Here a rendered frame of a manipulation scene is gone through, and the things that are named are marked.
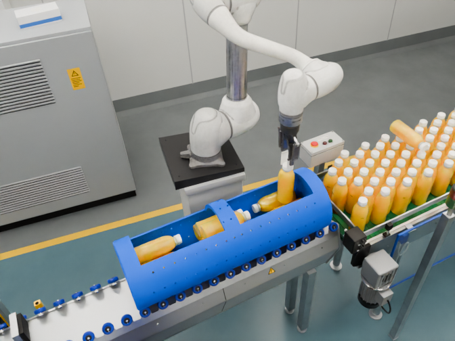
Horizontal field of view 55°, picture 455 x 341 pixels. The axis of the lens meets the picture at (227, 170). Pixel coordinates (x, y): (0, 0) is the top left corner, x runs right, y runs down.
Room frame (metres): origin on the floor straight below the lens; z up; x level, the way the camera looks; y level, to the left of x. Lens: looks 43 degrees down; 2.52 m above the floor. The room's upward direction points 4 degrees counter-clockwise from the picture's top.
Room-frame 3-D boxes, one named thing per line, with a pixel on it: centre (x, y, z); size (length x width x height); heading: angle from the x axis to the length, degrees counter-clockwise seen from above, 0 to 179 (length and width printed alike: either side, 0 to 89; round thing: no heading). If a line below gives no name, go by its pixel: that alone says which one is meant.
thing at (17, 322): (0.80, 0.80, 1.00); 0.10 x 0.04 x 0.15; 24
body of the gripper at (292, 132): (1.32, -0.25, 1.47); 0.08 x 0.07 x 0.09; 24
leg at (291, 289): (1.37, -0.33, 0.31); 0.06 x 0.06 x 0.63; 24
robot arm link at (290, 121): (1.32, -0.25, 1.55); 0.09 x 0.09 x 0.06
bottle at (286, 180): (1.32, -0.25, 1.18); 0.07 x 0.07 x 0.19
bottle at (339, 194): (1.40, -0.52, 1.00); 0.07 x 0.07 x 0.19
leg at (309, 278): (1.24, -0.39, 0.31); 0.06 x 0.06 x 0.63; 24
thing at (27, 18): (2.56, 1.06, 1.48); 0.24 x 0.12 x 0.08; 114
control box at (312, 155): (1.68, -0.49, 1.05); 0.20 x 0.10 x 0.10; 114
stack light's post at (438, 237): (1.16, -0.91, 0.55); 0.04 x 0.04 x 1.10; 24
